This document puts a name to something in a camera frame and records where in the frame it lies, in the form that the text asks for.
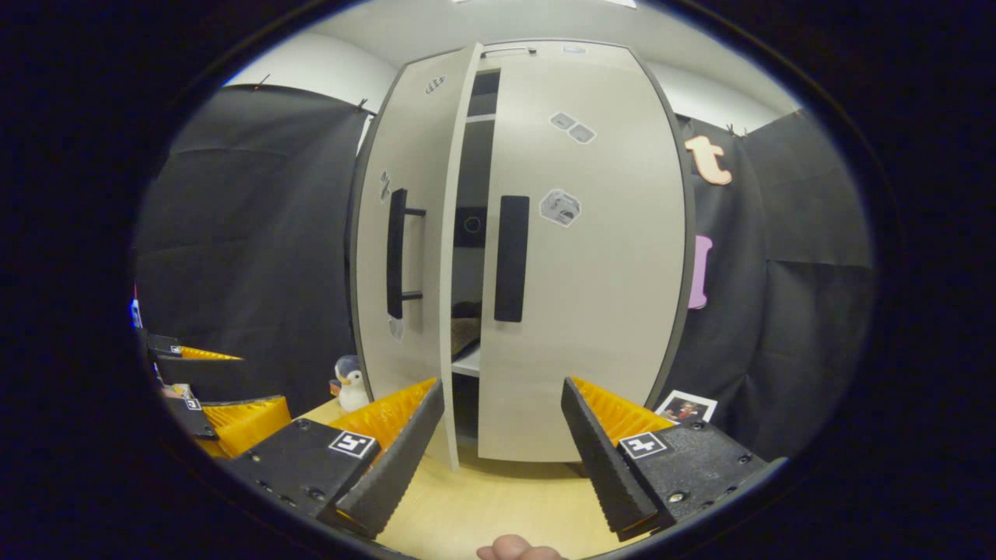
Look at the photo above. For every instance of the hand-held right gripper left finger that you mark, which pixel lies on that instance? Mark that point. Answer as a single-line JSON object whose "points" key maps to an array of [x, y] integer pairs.
{"points": [[401, 459]]}

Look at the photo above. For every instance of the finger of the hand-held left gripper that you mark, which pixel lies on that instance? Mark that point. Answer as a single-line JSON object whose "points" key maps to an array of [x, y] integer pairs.
{"points": [[241, 424], [210, 373]]}

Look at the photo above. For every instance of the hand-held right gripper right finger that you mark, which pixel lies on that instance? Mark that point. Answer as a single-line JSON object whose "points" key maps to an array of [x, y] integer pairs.
{"points": [[603, 467]]}

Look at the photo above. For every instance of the brown plush shoe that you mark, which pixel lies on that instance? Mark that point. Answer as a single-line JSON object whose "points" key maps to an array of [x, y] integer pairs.
{"points": [[464, 334]]}

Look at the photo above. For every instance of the grey cabinet door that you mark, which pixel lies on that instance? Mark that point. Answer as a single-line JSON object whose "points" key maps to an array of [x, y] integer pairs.
{"points": [[607, 272], [432, 155]]}

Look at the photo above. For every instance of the grey shoe cabinet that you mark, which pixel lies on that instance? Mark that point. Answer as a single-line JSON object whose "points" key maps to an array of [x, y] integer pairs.
{"points": [[467, 155]]}

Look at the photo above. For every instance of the penguin plush toy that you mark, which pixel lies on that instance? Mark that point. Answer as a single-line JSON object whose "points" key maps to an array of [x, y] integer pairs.
{"points": [[354, 385]]}

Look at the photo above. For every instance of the black backdrop cloth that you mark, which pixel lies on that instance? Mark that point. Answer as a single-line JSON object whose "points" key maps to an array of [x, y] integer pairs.
{"points": [[257, 233], [809, 311]]}

